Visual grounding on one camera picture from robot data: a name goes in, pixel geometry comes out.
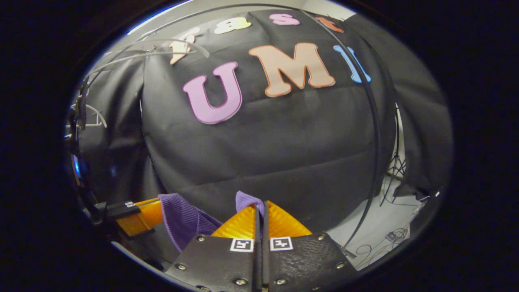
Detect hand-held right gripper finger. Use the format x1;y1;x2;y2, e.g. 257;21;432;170
262;201;359;292
164;204;262;292

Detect purple ribbed garment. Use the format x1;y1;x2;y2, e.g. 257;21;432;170
158;191;266;254

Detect white plastic clothes hanger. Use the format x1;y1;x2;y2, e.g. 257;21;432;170
65;104;108;129

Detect black clothes rack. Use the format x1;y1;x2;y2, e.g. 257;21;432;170
122;4;384;254

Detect black backdrop cloth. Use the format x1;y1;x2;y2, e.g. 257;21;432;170
79;8;454;244

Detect black tripod stand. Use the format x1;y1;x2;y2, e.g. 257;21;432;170
380;103;407;207

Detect black floor cables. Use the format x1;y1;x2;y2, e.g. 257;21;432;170
355;227;410;266

